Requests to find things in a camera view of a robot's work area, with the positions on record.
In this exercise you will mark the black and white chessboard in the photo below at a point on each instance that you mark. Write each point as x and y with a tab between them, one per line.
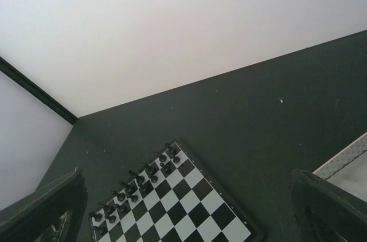
173	200

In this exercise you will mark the black corner frame post left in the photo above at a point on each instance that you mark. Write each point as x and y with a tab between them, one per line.
26	83

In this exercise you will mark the black chess pawn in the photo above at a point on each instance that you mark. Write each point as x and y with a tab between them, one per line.
96	216

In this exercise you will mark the black chess piece corner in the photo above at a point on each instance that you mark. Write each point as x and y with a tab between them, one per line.
171	151

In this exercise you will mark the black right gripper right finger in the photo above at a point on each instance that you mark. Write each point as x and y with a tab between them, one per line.
325	212

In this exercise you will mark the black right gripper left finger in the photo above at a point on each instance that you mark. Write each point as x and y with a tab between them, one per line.
30	217

